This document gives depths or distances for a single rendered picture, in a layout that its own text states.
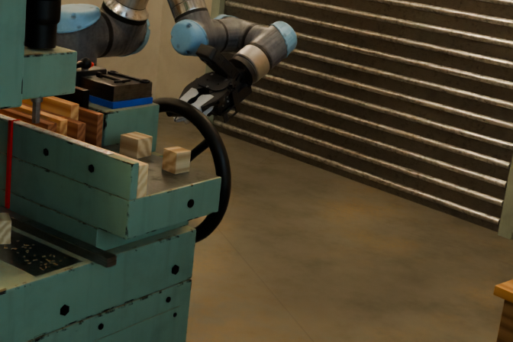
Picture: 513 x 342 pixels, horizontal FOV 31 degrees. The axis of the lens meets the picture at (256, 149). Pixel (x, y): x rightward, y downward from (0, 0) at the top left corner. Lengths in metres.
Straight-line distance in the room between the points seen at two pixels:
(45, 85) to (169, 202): 0.27
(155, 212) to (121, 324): 0.20
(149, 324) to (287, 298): 1.81
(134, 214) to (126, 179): 0.06
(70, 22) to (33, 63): 0.75
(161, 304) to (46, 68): 0.42
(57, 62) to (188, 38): 0.51
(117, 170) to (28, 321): 0.24
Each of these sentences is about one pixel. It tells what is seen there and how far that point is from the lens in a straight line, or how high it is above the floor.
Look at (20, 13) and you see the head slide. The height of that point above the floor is 1.14.
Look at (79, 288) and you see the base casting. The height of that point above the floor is 0.77.
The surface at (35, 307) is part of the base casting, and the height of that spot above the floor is 0.76.
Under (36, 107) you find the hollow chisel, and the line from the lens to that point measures 1.49.
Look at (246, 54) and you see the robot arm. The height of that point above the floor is 1.02.
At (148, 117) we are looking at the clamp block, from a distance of 1.64.
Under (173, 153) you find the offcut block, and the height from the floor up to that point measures 0.93.
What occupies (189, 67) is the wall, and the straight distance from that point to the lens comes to 5.71.
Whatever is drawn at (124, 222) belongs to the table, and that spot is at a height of 0.87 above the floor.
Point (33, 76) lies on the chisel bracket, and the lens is 1.44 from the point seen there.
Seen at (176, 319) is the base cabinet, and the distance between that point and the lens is 1.55.
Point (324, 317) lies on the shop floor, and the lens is 3.18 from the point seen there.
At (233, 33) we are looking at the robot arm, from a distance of 1.99.
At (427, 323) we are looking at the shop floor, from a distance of 3.27.
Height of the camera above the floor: 1.32
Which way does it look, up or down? 15 degrees down
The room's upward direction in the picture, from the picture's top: 6 degrees clockwise
